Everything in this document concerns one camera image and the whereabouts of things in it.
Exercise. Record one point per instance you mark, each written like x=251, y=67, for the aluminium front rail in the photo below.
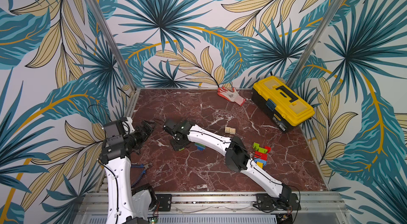
x=238, y=208

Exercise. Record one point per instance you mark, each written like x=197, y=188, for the red white work glove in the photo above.
x=231, y=95

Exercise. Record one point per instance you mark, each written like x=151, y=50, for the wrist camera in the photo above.
x=169, y=127
x=122, y=127

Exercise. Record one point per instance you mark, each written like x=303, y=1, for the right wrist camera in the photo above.
x=169, y=127

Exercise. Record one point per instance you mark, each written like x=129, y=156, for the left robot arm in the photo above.
x=127, y=204

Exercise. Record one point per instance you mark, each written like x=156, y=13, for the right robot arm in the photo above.
x=237, y=157

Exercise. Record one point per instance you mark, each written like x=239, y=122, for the aluminium post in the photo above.
x=330, y=13
x=100, y=19

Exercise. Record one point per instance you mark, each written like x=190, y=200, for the yellow square brick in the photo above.
x=260, y=164

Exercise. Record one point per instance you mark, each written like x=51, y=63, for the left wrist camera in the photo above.
x=122, y=127

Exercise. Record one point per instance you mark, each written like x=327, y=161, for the light green square brick front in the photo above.
x=256, y=146

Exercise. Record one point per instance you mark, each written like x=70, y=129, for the blue handled pliers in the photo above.
x=144, y=168

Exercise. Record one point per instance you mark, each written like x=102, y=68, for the left aluminium post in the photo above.
x=100, y=19

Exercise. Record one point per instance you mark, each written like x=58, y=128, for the blue long brick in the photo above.
x=259, y=160

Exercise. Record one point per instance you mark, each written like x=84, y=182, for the dark green long brick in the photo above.
x=200, y=145

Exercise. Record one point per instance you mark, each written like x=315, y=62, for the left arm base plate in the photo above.
x=161, y=203

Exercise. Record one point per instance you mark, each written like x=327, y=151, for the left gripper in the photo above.
x=144, y=134

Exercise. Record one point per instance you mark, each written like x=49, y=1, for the right aluminium post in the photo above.
x=330, y=13

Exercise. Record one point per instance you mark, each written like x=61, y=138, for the yellow black toolbox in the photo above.
x=281, y=104

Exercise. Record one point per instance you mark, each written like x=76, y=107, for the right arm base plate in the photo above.
x=266, y=203

